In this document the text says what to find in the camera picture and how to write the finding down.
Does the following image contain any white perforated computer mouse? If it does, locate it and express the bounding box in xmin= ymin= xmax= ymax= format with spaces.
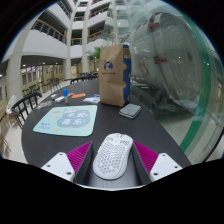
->
xmin=92 ymin=132 xmax=134 ymax=181

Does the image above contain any black slatted chair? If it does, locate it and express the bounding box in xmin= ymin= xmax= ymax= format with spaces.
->
xmin=10 ymin=91 xmax=44 ymax=130

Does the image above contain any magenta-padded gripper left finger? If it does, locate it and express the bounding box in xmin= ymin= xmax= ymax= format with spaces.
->
xmin=40 ymin=140 xmax=95 ymax=185

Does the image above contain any clear plastic packet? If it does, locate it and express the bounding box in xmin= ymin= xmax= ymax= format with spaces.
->
xmin=35 ymin=100 xmax=53 ymax=111

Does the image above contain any blue and white leaflet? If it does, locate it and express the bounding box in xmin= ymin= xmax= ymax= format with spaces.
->
xmin=81 ymin=94 xmax=101 ymax=105

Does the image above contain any small grey square box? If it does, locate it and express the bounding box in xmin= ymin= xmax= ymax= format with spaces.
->
xmin=118 ymin=103 xmax=142 ymax=120

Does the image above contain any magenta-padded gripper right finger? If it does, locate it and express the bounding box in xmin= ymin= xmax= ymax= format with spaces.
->
xmin=130 ymin=140 xmax=184 ymax=186

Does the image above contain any green potted plant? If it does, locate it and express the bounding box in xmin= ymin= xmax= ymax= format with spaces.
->
xmin=85 ymin=46 xmax=102 ymax=72

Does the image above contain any blue-capped small bottle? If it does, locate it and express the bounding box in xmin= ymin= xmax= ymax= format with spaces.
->
xmin=62 ymin=88 xmax=70 ymax=104

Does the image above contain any group of black chairs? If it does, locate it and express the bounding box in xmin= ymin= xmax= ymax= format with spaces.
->
xmin=69 ymin=72 xmax=100 ymax=85

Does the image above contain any brown paper bag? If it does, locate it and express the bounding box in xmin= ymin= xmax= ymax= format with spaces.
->
xmin=98 ymin=43 xmax=132 ymax=108

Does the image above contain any light green printed mouse pad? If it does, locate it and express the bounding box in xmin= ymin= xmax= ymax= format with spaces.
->
xmin=32 ymin=104 xmax=98 ymax=138

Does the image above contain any orange flat packet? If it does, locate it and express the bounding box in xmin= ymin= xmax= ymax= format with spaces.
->
xmin=70 ymin=92 xmax=87 ymax=100

